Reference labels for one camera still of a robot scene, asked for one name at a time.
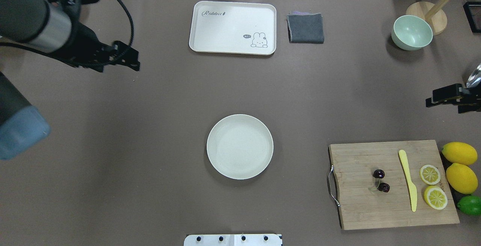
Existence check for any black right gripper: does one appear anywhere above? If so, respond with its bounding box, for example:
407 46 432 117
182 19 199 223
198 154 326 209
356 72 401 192
425 84 481 113

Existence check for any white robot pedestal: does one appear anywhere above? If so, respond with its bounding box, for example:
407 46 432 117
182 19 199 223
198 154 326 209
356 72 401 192
183 234 283 246

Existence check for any beige round plate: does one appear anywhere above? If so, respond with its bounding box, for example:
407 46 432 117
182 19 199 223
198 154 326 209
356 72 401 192
206 114 274 180

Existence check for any wooden cup tree stand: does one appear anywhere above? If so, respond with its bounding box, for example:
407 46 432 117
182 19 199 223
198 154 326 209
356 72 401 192
405 0 450 35

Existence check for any cream rabbit tray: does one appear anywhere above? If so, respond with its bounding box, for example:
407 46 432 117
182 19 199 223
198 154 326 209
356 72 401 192
189 1 277 56

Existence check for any mint green bowl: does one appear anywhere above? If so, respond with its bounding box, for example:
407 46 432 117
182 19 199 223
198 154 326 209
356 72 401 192
390 15 434 51

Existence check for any dark red cherry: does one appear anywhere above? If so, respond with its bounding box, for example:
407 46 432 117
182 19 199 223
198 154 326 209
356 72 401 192
376 182 390 193
372 169 385 180

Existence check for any steel scoop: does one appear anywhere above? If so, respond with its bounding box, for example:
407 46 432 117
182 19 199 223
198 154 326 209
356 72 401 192
466 64 481 89

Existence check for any green lime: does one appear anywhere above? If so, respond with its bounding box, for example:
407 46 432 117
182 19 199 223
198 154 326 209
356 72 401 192
457 195 481 216

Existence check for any grey folded cloth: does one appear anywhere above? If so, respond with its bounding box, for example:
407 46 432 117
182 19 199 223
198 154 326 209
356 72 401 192
287 13 325 44

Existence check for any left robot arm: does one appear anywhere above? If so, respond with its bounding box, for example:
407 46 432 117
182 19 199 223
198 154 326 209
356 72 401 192
0 0 141 160

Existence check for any whole yellow lemon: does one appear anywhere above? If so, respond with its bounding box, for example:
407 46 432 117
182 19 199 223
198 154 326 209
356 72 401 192
446 163 479 195
441 142 478 166

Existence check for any wooden cutting board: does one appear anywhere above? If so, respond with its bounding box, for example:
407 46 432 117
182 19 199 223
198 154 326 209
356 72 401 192
327 140 459 230

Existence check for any lemon slice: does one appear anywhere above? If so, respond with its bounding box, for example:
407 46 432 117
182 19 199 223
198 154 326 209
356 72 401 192
423 186 448 210
419 165 441 186

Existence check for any black framed tray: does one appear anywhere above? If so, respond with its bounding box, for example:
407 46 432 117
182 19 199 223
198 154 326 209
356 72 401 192
463 2 481 33

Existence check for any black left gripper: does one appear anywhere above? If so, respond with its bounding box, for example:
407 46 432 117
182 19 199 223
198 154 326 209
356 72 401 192
47 0 141 72

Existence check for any yellow plastic knife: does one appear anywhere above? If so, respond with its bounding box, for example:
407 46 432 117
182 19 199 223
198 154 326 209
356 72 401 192
398 149 417 212

